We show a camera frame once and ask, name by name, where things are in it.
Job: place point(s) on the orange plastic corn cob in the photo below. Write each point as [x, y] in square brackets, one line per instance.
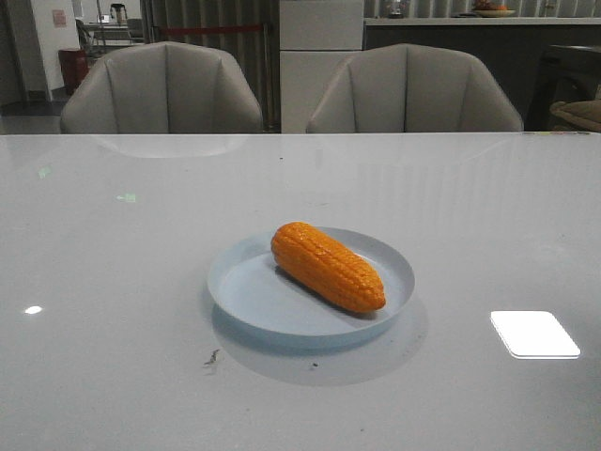
[327, 267]

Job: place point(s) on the light blue round plate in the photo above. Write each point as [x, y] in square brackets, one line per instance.
[263, 301]

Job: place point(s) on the right beige upholstered chair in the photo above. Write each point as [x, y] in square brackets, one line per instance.
[413, 88]

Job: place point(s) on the beige upholstered chair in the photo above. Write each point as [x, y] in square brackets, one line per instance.
[413, 88]
[164, 87]

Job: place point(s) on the white cabinet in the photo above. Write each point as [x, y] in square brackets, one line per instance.
[314, 37]

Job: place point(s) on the left beige upholstered chair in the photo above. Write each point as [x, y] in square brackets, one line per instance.
[164, 87]

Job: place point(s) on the red barrier belt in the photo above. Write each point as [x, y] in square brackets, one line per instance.
[215, 30]

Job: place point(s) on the red bin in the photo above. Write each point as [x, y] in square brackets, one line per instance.
[74, 68]

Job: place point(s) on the fruit bowl on counter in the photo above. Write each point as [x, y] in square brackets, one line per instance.
[490, 9]

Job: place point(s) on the beige cushion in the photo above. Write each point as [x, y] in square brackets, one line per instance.
[577, 115]

